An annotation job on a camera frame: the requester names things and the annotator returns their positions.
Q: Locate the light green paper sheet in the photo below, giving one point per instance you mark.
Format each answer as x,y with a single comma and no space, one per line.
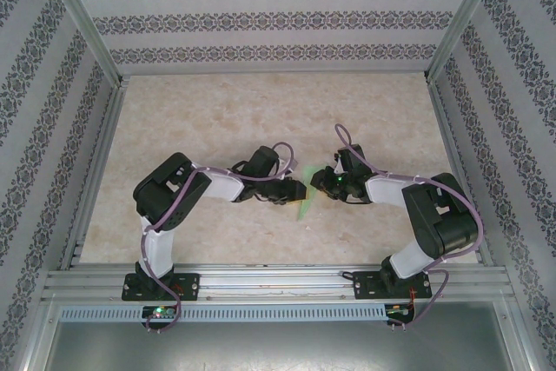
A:
309,208

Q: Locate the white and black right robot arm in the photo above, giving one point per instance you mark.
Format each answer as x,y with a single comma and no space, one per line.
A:
443,214

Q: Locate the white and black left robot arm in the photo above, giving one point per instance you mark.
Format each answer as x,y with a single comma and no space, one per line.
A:
165,188

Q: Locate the grey metal sheet panel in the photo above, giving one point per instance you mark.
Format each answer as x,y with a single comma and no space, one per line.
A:
278,345

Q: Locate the right circuit board with LED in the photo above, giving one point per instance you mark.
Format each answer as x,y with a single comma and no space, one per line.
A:
399,311

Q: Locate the circuit board with led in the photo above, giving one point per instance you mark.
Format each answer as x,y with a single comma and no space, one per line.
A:
399,311
160,312

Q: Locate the left circuit board with LED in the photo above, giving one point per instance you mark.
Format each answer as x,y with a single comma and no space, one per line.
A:
160,312

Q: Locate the long aluminium mounting rail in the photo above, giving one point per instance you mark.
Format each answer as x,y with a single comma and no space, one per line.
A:
278,277

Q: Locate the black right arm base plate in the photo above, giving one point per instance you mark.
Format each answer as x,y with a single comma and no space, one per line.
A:
365,286

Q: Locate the aluminium right table rail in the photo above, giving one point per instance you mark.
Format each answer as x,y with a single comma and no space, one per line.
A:
452,149

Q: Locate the aluminium table rail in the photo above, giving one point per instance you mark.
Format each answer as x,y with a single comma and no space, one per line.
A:
102,149
278,73
452,149

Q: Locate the aluminium rear table rail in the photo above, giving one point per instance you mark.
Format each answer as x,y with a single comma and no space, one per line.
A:
278,73

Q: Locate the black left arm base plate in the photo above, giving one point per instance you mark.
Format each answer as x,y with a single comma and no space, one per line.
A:
191,286

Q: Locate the aluminium left table rail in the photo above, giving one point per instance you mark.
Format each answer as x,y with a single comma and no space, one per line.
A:
102,149

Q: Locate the aluminium right frame post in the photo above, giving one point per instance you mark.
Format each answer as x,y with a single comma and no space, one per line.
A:
465,19

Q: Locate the aluminium frame post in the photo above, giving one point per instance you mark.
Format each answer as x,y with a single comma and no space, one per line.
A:
82,19
465,19

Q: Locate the aluminium left frame post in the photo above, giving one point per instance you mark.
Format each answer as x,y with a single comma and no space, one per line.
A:
82,19

